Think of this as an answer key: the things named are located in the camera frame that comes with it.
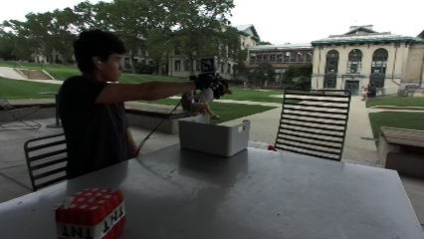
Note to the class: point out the white and orange soft toy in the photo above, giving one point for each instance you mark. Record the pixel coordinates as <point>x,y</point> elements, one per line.
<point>206,95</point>

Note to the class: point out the white cube with black markers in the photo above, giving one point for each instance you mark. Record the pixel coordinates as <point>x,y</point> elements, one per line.
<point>208,65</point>

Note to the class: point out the white plastic storage bin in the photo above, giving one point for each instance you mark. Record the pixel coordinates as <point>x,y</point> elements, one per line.
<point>213,136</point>

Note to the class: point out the brick building with green roof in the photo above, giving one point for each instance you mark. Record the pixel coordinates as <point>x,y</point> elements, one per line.
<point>279,59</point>

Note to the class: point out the concrete bench with wooden seat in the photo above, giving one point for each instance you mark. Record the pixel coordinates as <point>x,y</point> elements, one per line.
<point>152,114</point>
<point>402,149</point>

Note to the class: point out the large green tree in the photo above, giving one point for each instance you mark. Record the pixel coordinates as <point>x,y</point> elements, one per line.
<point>177,30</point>

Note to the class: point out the small red object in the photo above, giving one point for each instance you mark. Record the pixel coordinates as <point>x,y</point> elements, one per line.
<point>271,148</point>

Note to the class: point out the black slatted metal chair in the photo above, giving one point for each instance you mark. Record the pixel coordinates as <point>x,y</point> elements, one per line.
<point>314,123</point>
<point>44,162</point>

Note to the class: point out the the person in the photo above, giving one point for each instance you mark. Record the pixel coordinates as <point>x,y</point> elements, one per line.
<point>92,126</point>

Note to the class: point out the beige building with arched windows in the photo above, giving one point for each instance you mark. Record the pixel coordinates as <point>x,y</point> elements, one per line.
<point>366,63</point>

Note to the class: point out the red block soft toy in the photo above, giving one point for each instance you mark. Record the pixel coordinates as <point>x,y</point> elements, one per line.
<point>91,214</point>

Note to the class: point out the black metal post with base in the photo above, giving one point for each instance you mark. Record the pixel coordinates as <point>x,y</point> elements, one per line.
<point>56,113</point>

